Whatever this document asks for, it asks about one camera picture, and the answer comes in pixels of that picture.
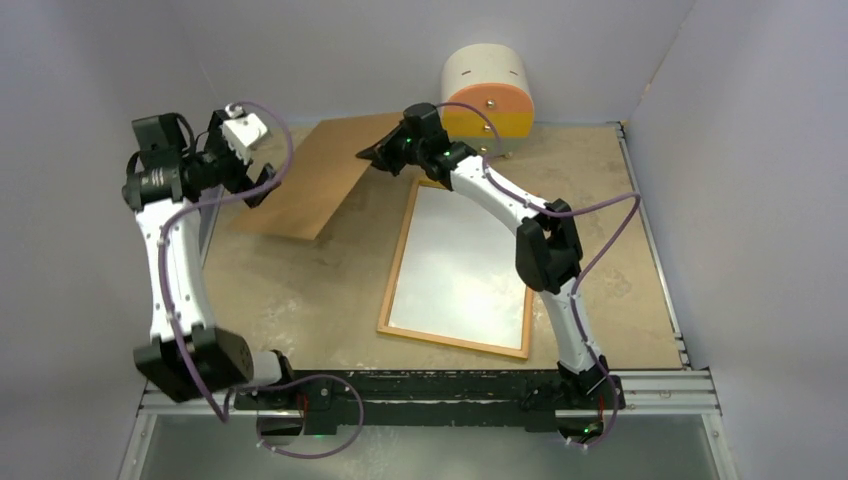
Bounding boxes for yellow wooden picture frame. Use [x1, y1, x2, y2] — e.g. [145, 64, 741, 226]
[376, 175, 541, 361]

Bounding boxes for building and sky photo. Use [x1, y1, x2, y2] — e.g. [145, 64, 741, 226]
[387, 186, 533, 351]

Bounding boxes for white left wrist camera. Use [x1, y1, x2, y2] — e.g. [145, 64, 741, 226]
[221, 103, 269, 166]

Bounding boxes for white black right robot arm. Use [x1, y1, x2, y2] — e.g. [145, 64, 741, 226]
[357, 103, 609, 407]

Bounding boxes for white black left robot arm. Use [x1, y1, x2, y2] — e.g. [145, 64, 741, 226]
[121, 103, 298, 409]

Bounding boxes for round pastel drawer cabinet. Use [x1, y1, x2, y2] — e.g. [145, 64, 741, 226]
[441, 43, 535, 158]

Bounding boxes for brown backing board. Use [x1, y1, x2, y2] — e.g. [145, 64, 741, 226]
[229, 112, 402, 240]

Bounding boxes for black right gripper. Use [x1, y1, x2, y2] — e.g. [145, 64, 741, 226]
[356, 120, 426, 178]

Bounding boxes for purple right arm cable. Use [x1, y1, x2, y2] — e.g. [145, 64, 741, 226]
[433, 101, 643, 452]

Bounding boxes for aluminium rail frame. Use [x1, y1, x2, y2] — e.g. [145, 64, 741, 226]
[122, 112, 720, 450]

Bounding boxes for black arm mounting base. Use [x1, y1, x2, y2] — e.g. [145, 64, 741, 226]
[234, 369, 626, 442]

